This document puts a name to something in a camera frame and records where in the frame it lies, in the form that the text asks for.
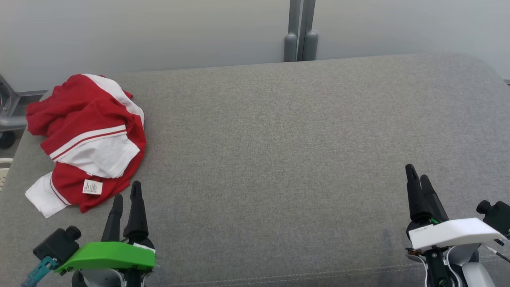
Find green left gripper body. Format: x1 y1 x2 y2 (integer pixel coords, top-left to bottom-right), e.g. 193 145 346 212
55 241 157 276

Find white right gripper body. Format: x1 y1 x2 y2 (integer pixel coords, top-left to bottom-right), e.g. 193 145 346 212
408 217 509 252

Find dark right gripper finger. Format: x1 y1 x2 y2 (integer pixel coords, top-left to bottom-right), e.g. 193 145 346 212
420 174 450 222
405 164 433 224

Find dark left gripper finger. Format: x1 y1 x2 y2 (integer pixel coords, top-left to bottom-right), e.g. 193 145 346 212
101 194 124 242
123 181 155 250

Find red basketball jersey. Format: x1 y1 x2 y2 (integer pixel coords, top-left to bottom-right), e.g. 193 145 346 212
25 124 146 218

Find red shorts with white stripe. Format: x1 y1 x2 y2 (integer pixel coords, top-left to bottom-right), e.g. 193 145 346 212
26 74 146 148

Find cream perforated laundry basket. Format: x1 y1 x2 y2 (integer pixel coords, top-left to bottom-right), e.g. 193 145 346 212
0 158 14 192

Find grey fabric sofa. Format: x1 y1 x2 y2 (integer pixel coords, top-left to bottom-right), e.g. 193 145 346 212
0 53 510 287

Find teal plug camera cable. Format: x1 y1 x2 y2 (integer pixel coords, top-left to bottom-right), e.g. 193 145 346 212
22 256 58 287

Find grey metal cart frame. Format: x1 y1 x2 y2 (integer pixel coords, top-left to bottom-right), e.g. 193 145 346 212
0 76 48 133

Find grey partition post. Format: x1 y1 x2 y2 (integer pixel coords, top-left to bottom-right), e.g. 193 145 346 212
284 0 302 62
302 0 319 61

